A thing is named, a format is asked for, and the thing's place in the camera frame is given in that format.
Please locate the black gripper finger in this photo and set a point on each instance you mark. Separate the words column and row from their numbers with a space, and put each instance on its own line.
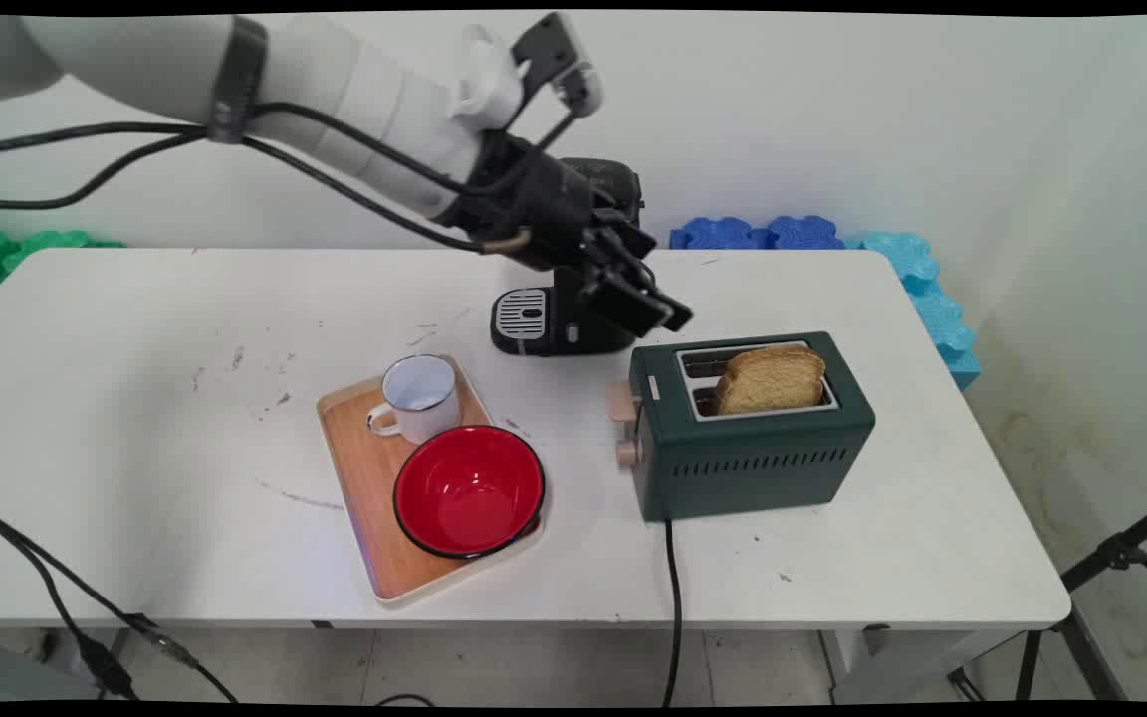
column 623, row 307
column 648, row 299

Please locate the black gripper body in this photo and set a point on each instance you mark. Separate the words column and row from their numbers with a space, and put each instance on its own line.
column 534, row 204

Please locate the beige toaster lever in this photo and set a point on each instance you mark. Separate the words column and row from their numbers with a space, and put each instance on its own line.
column 621, row 402

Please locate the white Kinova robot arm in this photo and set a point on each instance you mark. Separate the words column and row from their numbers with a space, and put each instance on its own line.
column 135, row 70

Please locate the black coffee machine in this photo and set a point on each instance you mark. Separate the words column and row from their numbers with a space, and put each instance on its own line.
column 544, row 324

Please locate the dark blue foam mat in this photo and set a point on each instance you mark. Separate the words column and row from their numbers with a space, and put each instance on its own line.
column 753, row 234

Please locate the toasted bread slice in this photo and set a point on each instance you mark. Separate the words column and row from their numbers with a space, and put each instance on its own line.
column 768, row 383

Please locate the green two-slot toaster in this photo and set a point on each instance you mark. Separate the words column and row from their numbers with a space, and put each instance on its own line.
column 753, row 458

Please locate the white enamel mug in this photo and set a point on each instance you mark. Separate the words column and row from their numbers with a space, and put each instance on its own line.
column 424, row 403

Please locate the red enamel bowl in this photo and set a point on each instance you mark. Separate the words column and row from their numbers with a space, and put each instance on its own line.
column 469, row 493

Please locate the light blue foam mat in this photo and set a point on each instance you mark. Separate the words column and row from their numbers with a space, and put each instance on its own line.
column 937, row 309

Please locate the wooden serving tray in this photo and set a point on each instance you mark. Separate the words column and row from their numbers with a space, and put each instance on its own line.
column 364, row 488

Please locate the green foam mat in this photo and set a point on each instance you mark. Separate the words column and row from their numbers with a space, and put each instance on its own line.
column 26, row 251

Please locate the black tripod stand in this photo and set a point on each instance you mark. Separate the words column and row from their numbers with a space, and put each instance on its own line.
column 1106, row 558

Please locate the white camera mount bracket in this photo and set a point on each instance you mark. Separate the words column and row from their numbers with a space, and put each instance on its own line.
column 484, row 80

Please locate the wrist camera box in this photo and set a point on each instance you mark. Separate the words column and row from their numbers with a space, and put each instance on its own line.
column 559, row 60

